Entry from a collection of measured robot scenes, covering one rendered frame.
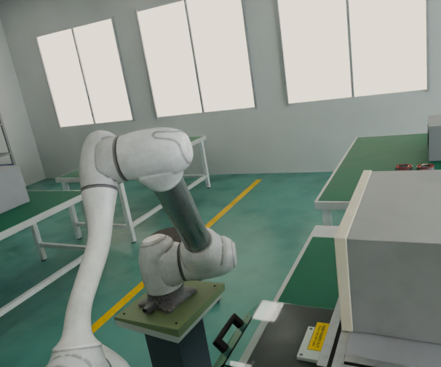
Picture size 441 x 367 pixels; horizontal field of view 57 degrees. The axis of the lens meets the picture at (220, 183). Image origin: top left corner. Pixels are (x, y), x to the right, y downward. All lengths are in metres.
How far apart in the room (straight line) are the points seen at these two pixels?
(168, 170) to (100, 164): 0.19
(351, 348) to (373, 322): 0.07
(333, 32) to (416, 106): 1.37
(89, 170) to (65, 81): 6.78
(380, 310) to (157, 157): 0.65
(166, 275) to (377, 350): 0.97
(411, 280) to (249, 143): 5.41
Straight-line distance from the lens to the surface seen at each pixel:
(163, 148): 1.11
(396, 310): 0.85
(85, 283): 1.02
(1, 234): 3.35
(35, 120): 8.72
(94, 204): 1.16
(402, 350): 0.86
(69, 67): 7.81
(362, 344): 0.87
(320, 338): 0.96
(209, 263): 1.54
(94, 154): 1.19
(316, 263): 1.90
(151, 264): 1.62
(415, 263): 0.80
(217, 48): 6.13
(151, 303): 1.70
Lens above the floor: 1.66
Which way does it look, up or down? 16 degrees down
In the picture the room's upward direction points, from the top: 9 degrees counter-clockwise
